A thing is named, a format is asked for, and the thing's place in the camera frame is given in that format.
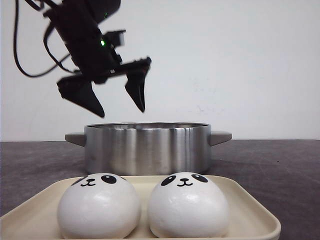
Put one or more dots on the panda bun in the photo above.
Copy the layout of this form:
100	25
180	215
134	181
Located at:
188	205
99	206

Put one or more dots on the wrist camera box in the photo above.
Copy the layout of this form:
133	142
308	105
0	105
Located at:
113	38

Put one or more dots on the stainless steel steamer pot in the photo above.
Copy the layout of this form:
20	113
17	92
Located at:
148	148

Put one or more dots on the cream rectangular plastic tray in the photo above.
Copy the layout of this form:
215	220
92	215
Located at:
36	218

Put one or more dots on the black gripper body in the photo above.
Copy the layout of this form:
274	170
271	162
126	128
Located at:
77	23

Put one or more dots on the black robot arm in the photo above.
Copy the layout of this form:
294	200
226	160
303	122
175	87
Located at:
93	52

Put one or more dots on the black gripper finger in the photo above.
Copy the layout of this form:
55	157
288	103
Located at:
78	90
135	88

